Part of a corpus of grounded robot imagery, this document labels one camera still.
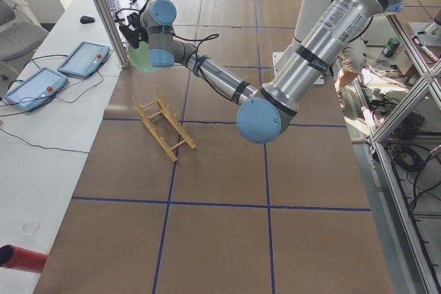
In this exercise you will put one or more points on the person in shorts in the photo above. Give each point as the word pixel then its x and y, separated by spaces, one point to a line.
pixel 353 59

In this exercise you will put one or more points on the aluminium frame post left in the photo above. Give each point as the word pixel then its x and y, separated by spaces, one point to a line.
pixel 112 32

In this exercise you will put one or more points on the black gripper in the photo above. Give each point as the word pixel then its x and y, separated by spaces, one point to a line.
pixel 142 34

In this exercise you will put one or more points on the grey office chair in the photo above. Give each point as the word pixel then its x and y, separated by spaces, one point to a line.
pixel 20 39

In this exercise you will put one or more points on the green box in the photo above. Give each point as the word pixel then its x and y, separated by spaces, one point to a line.
pixel 390 47

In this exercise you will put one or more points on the blue teach pendant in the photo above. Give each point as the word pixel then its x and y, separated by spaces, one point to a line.
pixel 37 89
pixel 84 60

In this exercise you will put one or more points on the black keyboard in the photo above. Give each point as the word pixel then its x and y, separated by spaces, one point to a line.
pixel 114 7

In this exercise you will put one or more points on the wooden dish rack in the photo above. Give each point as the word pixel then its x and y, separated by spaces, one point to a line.
pixel 162 122

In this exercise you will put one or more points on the red cylinder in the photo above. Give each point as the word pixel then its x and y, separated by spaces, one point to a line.
pixel 21 259

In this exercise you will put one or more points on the light green plate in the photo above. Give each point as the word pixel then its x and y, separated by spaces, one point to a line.
pixel 140 59

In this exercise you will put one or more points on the near blue teach pendant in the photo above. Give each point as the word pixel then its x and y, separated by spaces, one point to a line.
pixel 37 89

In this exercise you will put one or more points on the aluminium frame right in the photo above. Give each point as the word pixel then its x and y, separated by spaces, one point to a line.
pixel 404 126

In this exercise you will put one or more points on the black computer mouse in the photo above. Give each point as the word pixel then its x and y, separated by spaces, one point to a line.
pixel 87 19

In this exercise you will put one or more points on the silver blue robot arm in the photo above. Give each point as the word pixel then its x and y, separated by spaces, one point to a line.
pixel 264 113

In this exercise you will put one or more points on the far blue teach pendant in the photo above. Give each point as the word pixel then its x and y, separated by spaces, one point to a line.
pixel 84 60

